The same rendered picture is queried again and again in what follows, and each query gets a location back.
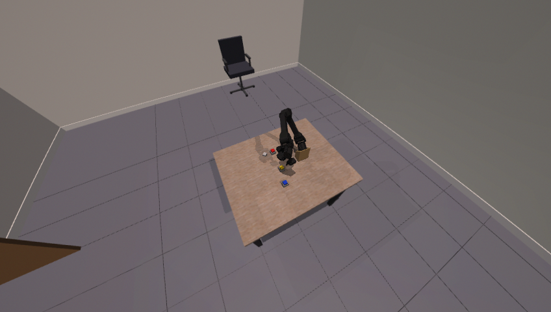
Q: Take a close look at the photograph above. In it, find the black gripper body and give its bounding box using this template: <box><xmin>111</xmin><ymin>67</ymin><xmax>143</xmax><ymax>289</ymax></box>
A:
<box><xmin>276</xmin><ymin>146</ymin><xmax>296</xmax><ymax>166</ymax></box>

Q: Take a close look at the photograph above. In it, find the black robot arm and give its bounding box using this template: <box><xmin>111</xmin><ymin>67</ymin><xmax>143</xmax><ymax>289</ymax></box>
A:
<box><xmin>277</xmin><ymin>108</ymin><xmax>307</xmax><ymax>161</ymax></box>

